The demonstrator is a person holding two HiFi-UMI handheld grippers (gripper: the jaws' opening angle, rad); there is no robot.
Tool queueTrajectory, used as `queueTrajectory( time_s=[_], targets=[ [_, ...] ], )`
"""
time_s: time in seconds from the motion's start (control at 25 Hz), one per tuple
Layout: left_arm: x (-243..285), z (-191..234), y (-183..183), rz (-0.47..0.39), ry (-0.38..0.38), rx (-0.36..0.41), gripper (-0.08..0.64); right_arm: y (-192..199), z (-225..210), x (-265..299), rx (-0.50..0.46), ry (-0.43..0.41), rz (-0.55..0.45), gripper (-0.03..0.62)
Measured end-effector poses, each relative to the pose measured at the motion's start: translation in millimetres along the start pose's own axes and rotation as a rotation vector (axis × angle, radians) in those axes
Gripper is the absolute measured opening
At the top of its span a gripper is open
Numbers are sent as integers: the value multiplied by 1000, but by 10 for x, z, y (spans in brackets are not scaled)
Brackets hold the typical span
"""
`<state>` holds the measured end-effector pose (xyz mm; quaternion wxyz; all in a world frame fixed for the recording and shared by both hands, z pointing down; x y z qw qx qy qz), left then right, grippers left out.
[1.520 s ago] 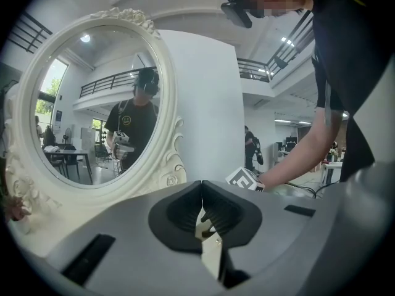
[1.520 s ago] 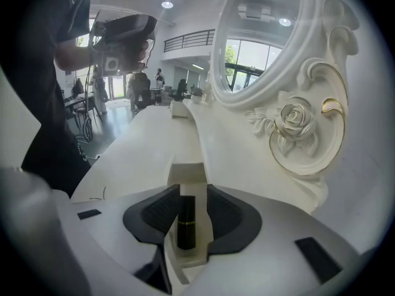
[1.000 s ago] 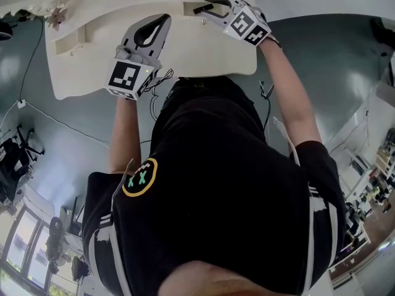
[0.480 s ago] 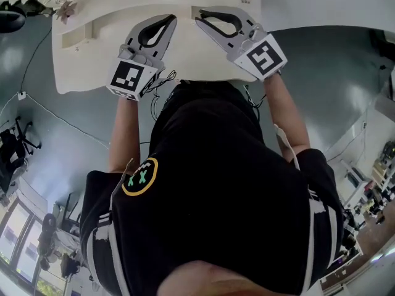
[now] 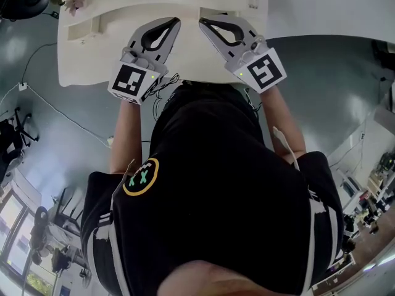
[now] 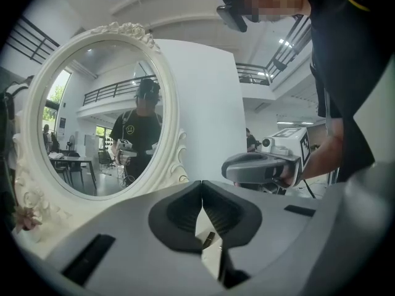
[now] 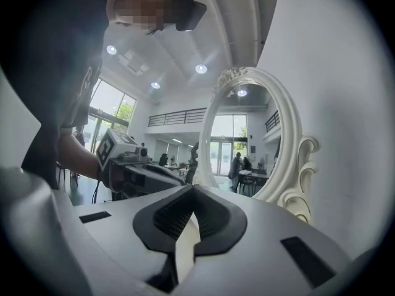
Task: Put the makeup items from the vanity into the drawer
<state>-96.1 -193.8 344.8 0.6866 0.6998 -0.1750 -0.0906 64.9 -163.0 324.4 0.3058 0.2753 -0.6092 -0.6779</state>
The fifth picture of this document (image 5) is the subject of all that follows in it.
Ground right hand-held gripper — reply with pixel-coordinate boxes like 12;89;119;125
198;14;288;95

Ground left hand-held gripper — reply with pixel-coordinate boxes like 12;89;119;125
107;17;182;105

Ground white ornate table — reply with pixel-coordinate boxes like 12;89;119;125
57;0;269;89

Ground person's left forearm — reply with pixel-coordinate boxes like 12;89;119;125
108;99;143;175

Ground person's right forearm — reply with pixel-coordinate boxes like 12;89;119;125
259;84;307;160

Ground pink flower in white pot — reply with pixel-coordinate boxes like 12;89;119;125
63;0;89;17

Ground black round stool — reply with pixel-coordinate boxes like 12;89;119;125
0;0;51;21

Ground person's black t-shirt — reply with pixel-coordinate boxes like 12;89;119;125
80;83;345;296

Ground black office chair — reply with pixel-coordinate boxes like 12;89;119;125
0;107;40;174

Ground person's chin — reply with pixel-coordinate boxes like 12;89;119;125
159;259;309;296

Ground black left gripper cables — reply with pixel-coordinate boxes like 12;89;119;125
143;72;180;120

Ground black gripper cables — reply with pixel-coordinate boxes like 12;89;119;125
143;72;180;120
245;88;264;114

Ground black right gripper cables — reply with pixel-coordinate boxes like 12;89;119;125
245;88;264;114

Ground white floor power cable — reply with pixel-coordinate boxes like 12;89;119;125
26;84;112;149

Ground black floor cable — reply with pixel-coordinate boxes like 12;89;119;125
21;41;59;84

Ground white sensor cable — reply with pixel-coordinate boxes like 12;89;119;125
272;126;300;171

